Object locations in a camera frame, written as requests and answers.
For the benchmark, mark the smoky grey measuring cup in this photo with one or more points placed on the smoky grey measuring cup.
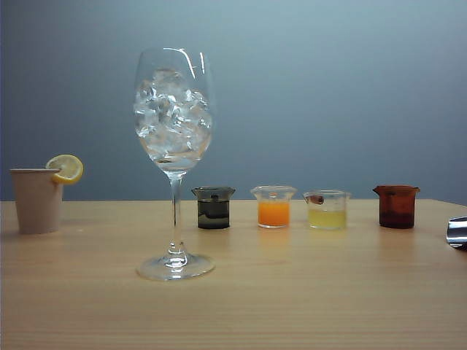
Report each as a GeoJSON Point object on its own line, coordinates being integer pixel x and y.
{"type": "Point", "coordinates": [213, 217]}

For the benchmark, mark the clear cup with orange juice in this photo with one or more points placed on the clear cup with orange juice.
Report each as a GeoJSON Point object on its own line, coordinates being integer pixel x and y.
{"type": "Point", "coordinates": [273, 215]}

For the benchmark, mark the amber glass measuring cup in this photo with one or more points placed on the amber glass measuring cup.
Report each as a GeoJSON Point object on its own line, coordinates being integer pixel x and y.
{"type": "Point", "coordinates": [397, 211]}

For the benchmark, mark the beige paper cup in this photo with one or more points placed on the beige paper cup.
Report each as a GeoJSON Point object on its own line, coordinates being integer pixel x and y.
{"type": "Point", "coordinates": [36, 204]}

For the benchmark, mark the tall clear wine glass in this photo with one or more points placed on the tall clear wine glass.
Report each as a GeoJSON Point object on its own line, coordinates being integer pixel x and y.
{"type": "Point", "coordinates": [177, 226]}

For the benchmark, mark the clear ice cubes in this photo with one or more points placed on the clear ice cubes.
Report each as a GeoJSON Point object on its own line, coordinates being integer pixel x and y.
{"type": "Point", "coordinates": [171, 109]}

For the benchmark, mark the yellow lemon slice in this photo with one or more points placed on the yellow lemon slice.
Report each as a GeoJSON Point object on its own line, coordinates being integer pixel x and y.
{"type": "Point", "coordinates": [69, 169]}

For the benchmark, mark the shiny steel ice scoop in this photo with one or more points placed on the shiny steel ice scoop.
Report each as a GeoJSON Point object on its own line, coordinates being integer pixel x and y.
{"type": "Point", "coordinates": [458, 231]}

